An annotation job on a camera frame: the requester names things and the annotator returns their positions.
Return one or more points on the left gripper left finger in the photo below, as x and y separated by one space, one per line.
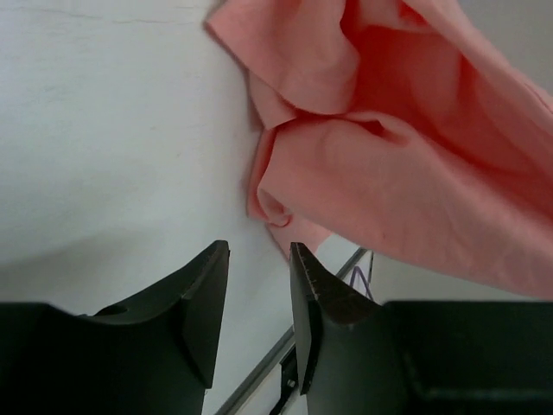
151 353

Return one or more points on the pink t shirt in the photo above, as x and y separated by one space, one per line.
398 126

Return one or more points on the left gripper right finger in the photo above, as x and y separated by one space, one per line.
355 356

